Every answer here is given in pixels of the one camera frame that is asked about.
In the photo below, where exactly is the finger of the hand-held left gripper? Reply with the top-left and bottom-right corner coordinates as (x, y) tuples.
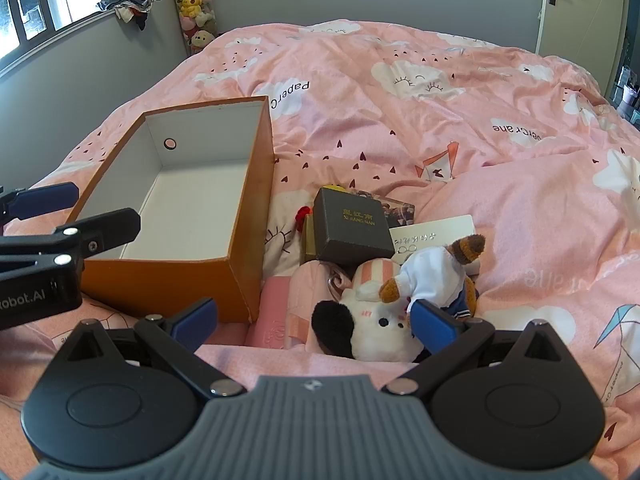
(0, 208), (142, 267)
(0, 182), (81, 227)

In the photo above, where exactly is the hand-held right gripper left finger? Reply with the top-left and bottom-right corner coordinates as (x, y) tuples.
(47, 297), (246, 401)

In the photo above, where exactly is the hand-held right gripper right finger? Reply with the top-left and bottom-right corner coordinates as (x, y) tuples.
(382, 299), (576, 397)

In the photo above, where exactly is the orange shoe box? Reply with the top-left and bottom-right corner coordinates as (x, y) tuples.
(66, 95), (276, 324)

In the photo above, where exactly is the white plush with black ear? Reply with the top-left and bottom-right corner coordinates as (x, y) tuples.
(311, 258), (426, 364)

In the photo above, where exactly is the brown teddy bear blue outfit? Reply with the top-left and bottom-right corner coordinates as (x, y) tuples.
(378, 233), (487, 321)

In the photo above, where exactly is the pink pouch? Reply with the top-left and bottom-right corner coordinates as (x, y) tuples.
(245, 276), (296, 351)

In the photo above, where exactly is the white long box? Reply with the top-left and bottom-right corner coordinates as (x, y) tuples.
(389, 214), (476, 264)

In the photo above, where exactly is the printed picture card box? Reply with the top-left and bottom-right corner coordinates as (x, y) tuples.
(350, 189), (416, 229)

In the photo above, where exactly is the dark grey gift box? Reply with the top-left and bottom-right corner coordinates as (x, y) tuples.
(313, 186), (396, 264)

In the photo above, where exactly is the pink printed blanket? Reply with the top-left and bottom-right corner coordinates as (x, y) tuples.
(0, 20), (640, 480)

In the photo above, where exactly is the stack of plush toys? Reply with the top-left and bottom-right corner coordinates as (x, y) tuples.
(171, 0), (219, 54)

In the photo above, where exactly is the white door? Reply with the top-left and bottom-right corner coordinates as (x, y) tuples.
(535, 0), (633, 99)

